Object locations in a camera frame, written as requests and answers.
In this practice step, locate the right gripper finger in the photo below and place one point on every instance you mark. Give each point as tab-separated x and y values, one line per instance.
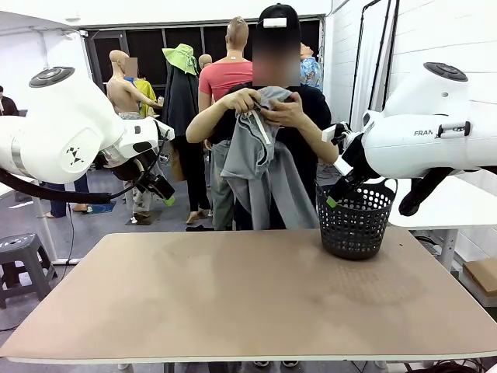
341	187
351	187

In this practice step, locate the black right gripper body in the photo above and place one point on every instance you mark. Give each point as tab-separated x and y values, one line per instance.
355	155

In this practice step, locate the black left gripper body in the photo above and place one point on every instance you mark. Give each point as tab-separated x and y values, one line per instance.
155	185

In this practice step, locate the grey training pants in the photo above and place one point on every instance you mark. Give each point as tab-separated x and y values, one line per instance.
248	171

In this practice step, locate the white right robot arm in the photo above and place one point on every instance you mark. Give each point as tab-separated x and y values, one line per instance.
419	147

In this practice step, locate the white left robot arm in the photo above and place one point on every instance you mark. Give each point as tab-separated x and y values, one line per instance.
58	128

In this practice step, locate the person's left forearm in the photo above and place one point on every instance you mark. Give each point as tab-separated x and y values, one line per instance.
318	138

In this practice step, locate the person's right forearm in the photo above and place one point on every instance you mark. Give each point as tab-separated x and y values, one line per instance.
204	122

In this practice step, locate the person's left hand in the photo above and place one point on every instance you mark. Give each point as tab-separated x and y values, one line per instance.
287	114

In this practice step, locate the person's right hand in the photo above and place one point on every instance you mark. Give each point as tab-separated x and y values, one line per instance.
240	101

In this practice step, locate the black plastic laundry basket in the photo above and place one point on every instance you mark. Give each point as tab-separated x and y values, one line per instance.
353	233

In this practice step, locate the person in black shirt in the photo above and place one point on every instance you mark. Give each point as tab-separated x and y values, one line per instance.
303	163

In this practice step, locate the black coat mannequin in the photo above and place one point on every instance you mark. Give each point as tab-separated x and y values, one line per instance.
180	101

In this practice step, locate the person in yellow shirt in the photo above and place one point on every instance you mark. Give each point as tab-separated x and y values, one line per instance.
145	95

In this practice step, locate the floral-shirted mannequin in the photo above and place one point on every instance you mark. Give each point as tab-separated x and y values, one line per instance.
310	72

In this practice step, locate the white side table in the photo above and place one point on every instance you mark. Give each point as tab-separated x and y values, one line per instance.
446	206

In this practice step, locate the bare-chested mannequin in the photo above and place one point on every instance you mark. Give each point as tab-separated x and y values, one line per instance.
120	93

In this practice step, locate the black backdrop stand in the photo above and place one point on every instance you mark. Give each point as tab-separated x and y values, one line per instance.
361	46

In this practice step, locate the red-shirted mannequin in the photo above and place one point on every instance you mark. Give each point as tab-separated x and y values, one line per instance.
225	77

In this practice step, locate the green sun hat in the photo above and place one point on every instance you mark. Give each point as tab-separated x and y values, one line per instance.
180	56

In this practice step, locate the bald mannequin head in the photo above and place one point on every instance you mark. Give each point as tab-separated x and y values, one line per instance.
205	61

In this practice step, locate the grey plastic stool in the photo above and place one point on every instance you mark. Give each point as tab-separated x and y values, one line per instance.
23	256

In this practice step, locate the flat cardboard box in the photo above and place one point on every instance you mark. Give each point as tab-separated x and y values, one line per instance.
481	274

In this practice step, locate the seated person dark clothes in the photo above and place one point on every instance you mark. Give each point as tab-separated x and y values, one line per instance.
7	105

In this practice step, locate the black white sneaker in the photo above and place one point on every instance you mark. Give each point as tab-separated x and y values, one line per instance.
262	363
290	363

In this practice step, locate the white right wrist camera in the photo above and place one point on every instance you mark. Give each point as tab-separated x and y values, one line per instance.
328	134

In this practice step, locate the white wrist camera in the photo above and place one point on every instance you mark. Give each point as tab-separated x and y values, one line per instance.
328	134
165	128

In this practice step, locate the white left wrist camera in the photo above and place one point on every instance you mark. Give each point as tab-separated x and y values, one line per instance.
165	128

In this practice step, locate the white head-mounted camera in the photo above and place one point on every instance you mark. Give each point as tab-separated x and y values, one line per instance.
275	22

